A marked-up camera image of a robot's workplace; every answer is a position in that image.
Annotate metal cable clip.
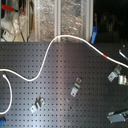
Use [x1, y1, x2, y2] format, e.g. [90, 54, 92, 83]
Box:
[70, 77, 82, 97]
[30, 98, 45, 113]
[108, 65, 122, 82]

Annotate long white cable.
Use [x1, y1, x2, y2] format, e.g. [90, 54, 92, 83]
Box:
[0, 34, 128, 115]

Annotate middle metal cable clip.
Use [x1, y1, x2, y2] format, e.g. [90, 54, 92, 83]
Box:
[70, 77, 82, 97]

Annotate left metal cable clip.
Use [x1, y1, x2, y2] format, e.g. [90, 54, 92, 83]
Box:
[30, 98, 45, 113]

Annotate white framed window panel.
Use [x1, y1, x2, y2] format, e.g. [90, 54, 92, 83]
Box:
[34, 0, 94, 42]

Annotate right metal cable clip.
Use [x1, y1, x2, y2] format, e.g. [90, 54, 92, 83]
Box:
[108, 65, 122, 82]

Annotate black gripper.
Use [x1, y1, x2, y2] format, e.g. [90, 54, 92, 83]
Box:
[118, 46, 128, 84]

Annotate red handled tool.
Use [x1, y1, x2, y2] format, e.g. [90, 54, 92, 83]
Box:
[1, 4, 25, 15]

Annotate black perforated board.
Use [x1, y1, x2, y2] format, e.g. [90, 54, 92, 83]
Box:
[0, 43, 128, 128]

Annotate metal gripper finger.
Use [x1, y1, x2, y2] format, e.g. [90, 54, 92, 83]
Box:
[107, 112, 127, 123]

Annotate blue object bottom left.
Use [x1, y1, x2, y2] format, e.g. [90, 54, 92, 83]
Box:
[0, 116, 6, 126]

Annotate blue plastic object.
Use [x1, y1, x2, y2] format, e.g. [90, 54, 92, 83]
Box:
[91, 26, 98, 44]

